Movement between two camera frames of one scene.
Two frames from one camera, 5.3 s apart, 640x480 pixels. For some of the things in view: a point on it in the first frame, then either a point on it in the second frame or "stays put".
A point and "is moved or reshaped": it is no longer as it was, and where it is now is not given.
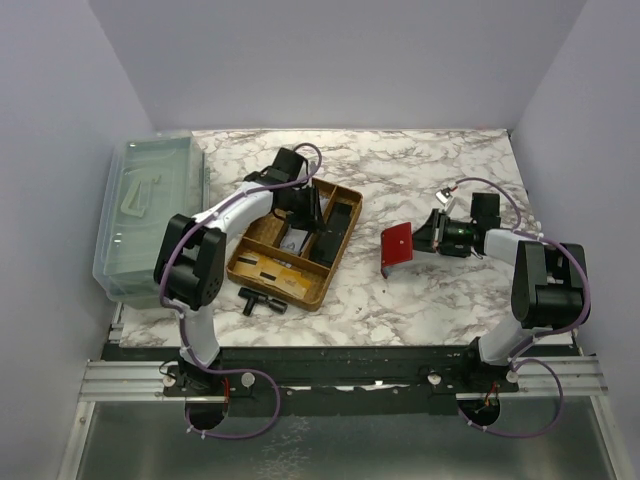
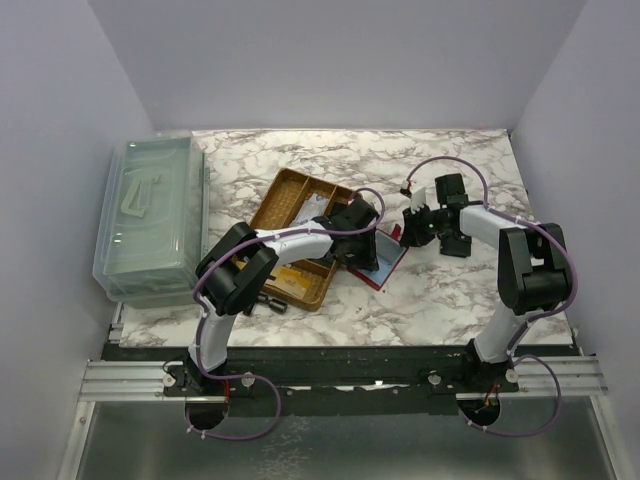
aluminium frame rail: (125, 381) stays put
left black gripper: (307, 209) → (364, 250)
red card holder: (396, 246) is moved or reshaped
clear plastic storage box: (153, 178) stays put
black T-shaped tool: (254, 296) stays put
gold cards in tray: (268, 271) stays put
